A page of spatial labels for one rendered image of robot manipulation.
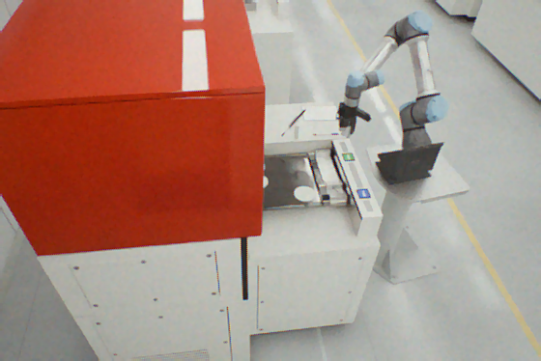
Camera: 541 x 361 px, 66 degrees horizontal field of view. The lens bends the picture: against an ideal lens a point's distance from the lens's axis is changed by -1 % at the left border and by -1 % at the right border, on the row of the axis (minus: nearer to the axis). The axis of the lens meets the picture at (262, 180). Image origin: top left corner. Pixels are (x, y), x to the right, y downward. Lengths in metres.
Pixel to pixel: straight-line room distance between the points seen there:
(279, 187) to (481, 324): 1.57
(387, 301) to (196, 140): 1.99
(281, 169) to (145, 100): 1.22
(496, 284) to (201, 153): 2.43
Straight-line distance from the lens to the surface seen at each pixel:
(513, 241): 3.52
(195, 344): 2.11
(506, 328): 3.05
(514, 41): 5.41
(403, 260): 3.06
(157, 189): 1.28
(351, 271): 2.15
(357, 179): 2.11
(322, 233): 2.02
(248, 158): 1.20
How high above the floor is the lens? 2.38
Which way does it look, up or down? 44 degrees down
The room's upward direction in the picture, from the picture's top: 1 degrees clockwise
